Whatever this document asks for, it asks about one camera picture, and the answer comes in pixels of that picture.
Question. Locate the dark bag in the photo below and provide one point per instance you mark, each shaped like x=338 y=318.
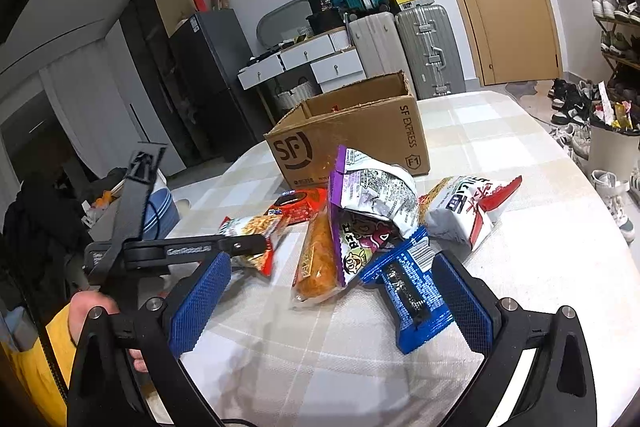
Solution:
x=40 y=232

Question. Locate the woven laundry basket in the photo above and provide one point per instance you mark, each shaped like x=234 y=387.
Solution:
x=295 y=97

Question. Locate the white trash bin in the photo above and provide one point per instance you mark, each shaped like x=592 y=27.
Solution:
x=612 y=152

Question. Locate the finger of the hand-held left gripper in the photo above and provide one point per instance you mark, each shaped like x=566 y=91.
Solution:
x=240 y=244
x=135 y=207

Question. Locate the person's left hand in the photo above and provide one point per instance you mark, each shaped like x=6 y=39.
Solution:
x=77 y=319

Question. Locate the brown cardboard box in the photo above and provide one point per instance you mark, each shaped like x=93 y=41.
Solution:
x=350 y=127

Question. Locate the blue bowl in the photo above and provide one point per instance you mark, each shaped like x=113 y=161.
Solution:
x=162 y=212

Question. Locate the small noodle snack packet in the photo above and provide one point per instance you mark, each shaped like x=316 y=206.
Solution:
x=250 y=232

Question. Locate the beige suitcase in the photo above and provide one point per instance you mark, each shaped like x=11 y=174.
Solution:
x=375 y=52

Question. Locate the shoe rack with shoes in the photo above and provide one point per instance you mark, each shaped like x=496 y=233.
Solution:
x=617 y=22

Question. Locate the silver suitcase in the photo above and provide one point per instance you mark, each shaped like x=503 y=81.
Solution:
x=430 y=47

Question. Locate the group of sneakers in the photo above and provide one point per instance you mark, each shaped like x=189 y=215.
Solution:
x=570 y=102

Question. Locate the orange bread in clear wrapper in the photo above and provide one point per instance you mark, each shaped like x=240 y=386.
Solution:
x=317 y=262

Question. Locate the dark tall cabinet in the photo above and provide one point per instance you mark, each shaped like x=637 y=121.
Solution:
x=145 y=57

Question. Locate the blue wafer packet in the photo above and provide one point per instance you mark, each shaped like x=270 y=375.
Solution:
x=400 y=292

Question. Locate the white drawer dresser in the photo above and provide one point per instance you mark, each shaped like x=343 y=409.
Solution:
x=330 y=64

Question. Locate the large white red noodle packet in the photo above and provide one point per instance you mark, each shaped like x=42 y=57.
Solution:
x=460 y=212

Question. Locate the person's left forearm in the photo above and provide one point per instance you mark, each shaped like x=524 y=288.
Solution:
x=30 y=374

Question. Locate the purple silver snack packet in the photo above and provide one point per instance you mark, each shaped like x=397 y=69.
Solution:
x=380 y=187

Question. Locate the purple cartoon snack packet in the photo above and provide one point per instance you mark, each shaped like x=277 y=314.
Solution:
x=357 y=257

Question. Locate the black fridge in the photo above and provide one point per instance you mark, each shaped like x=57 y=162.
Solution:
x=210 y=92

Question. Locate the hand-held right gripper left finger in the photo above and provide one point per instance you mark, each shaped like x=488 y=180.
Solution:
x=200 y=302

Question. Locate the grey oval mirror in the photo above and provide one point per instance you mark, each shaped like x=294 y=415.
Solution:
x=280 y=24

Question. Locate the grey round rug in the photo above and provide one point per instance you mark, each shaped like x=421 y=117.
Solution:
x=522 y=90

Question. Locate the black printed bag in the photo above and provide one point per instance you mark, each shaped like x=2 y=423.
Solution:
x=322 y=7

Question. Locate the red cookie packet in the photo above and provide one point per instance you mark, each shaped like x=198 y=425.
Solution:
x=300 y=204

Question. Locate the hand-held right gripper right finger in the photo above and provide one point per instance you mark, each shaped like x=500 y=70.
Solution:
x=465 y=302

